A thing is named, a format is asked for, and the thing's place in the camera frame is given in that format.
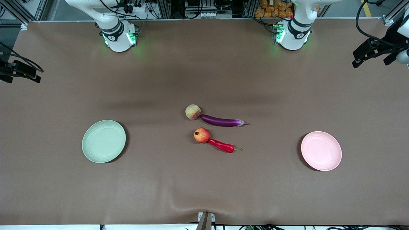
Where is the long purple eggplant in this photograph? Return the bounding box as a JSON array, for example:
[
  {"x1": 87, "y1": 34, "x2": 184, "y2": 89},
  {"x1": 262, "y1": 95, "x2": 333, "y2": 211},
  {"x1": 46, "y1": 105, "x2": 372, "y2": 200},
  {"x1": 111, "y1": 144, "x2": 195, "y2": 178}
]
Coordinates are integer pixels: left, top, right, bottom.
[{"x1": 200, "y1": 114, "x2": 250, "y2": 128}]

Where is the pale green pink peach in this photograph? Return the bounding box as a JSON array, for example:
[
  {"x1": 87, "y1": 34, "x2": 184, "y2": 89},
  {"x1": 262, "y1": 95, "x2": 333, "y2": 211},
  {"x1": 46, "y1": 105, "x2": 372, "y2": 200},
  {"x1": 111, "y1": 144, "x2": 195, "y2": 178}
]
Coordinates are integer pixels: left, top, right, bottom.
[{"x1": 185, "y1": 104, "x2": 202, "y2": 120}]

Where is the red chili pepper green stem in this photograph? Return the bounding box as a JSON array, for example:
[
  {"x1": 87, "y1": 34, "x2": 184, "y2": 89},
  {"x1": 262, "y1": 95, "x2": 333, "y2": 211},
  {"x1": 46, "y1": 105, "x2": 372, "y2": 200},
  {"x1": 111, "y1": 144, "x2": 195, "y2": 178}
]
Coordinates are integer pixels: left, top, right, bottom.
[{"x1": 208, "y1": 138, "x2": 243, "y2": 153}]

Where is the red yellow pomegranate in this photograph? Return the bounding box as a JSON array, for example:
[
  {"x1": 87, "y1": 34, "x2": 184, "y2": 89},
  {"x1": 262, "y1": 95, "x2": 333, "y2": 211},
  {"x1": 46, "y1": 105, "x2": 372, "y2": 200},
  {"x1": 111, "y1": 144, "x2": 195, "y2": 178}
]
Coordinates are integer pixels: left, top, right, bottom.
[{"x1": 194, "y1": 127, "x2": 211, "y2": 144}]

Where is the bag of orange fruits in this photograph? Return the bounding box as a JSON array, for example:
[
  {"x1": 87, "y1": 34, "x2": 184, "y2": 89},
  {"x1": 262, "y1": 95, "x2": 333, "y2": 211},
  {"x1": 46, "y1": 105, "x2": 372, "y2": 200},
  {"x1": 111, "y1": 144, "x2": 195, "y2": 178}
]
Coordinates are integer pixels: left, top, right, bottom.
[{"x1": 254, "y1": 0, "x2": 295, "y2": 19}]

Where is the pale green round plate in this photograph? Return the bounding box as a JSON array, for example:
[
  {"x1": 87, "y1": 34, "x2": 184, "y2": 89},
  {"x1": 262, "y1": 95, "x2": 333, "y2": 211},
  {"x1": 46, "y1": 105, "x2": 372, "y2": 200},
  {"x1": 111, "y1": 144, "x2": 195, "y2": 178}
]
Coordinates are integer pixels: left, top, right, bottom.
[{"x1": 82, "y1": 120, "x2": 127, "y2": 164}]

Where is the pink round plate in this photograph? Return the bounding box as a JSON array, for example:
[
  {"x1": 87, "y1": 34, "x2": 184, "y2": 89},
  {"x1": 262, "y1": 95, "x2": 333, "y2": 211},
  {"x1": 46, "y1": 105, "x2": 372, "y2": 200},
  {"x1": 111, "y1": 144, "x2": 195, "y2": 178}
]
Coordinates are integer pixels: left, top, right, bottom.
[{"x1": 301, "y1": 131, "x2": 343, "y2": 172}]

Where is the white power strip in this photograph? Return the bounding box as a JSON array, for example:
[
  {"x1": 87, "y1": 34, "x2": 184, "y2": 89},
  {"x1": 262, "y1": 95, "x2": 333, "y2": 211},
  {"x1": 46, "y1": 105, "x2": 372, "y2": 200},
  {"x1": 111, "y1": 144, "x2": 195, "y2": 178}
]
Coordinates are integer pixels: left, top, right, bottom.
[{"x1": 117, "y1": 3, "x2": 152, "y2": 17}]

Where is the grey equipment box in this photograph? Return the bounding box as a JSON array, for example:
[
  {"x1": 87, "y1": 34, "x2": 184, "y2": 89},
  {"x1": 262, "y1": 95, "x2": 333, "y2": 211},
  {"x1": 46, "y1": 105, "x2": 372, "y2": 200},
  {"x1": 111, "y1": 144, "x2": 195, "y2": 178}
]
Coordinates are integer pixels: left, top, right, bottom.
[{"x1": 185, "y1": 0, "x2": 231, "y2": 19}]

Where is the brown table cloth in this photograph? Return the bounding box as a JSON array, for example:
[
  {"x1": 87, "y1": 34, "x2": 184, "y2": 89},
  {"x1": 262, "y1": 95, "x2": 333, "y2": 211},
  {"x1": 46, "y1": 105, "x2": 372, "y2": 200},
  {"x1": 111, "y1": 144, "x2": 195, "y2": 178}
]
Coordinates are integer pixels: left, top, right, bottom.
[{"x1": 0, "y1": 18, "x2": 409, "y2": 226}]

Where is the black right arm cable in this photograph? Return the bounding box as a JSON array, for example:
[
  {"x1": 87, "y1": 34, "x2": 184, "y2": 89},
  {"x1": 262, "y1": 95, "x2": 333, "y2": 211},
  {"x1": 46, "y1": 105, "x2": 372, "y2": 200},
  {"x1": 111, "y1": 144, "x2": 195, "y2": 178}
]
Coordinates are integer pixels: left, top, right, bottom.
[{"x1": 0, "y1": 42, "x2": 44, "y2": 73}]

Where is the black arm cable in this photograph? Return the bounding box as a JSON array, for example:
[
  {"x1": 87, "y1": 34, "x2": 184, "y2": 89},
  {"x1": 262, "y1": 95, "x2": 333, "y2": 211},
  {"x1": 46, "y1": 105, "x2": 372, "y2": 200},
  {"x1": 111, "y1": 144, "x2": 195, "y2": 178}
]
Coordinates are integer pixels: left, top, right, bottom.
[
  {"x1": 355, "y1": 0, "x2": 389, "y2": 43},
  {"x1": 0, "y1": 42, "x2": 44, "y2": 73}
]

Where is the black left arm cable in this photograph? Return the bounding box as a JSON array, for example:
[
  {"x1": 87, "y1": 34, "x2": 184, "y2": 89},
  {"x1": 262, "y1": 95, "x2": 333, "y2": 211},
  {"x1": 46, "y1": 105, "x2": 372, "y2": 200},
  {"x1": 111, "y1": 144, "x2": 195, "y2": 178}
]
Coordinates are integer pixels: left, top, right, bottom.
[{"x1": 355, "y1": 0, "x2": 389, "y2": 43}]

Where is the grey metal table bracket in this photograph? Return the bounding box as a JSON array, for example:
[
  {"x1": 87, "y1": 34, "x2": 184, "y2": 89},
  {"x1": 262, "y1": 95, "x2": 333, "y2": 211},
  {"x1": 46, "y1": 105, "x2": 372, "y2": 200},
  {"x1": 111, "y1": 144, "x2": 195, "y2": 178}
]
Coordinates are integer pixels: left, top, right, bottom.
[{"x1": 197, "y1": 212, "x2": 215, "y2": 230}]

